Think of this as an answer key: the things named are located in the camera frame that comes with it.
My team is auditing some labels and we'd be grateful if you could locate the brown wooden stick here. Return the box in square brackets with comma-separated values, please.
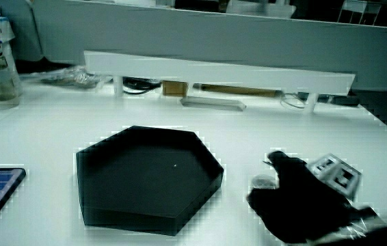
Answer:
[193, 83, 282, 98]

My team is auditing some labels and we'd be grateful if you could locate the small brown wooden box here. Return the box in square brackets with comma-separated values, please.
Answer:
[161, 80, 189, 97]

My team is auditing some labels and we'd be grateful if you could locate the black hexagonal tray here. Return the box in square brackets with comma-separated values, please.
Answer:
[75, 125, 225, 237]

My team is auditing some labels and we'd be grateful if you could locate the grey desk divider panel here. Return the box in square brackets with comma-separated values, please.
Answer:
[31, 0, 387, 92]

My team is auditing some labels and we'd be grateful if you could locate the white desk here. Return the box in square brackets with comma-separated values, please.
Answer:
[0, 77, 387, 246]

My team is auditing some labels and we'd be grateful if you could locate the crumpled clear plastic bag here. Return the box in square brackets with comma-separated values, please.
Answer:
[39, 66, 107, 90]

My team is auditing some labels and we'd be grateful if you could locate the black cable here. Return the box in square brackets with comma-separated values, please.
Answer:
[122, 77, 162, 96]

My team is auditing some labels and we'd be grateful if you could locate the clear flat bar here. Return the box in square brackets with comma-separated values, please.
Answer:
[180, 96, 248, 112]

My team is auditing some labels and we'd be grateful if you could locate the black flat device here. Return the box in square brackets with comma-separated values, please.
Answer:
[297, 91, 360, 107]

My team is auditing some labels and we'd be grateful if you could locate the white desk riser shelf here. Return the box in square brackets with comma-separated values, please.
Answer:
[83, 50, 356, 114]

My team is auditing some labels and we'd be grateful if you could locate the person's right hand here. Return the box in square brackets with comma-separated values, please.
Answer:
[246, 150, 379, 245]

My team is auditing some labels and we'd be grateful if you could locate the white cable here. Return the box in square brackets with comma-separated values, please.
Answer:
[279, 91, 308, 111]

